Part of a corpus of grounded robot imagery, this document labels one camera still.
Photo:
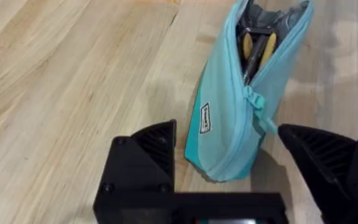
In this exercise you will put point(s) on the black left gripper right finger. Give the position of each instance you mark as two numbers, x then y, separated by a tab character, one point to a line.
334	174

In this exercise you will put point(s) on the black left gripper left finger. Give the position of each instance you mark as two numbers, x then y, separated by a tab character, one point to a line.
135	165

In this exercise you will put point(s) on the turquoise soft zip bag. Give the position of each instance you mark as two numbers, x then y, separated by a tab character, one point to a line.
225	124

